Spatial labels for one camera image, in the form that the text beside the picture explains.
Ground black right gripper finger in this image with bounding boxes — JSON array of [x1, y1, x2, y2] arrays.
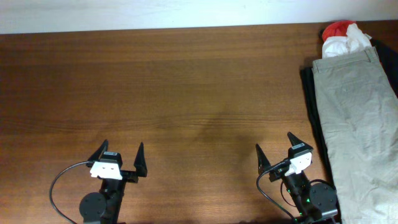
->
[[287, 132, 313, 159], [256, 144, 271, 175]]

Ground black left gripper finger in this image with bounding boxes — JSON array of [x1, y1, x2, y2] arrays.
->
[[134, 142, 147, 177], [86, 139, 109, 167]]

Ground khaki shorts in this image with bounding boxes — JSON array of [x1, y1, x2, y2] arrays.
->
[[312, 46, 398, 224]]

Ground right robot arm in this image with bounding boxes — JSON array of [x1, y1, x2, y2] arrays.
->
[[256, 132, 338, 223]]

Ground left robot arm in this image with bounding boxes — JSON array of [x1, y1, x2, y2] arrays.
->
[[79, 140, 147, 224]]

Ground white garment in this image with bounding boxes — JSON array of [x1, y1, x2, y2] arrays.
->
[[322, 23, 372, 58]]

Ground red garment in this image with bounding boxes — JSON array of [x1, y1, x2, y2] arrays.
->
[[319, 20, 356, 42]]

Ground black garment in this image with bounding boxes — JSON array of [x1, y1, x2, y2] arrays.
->
[[299, 37, 398, 224]]

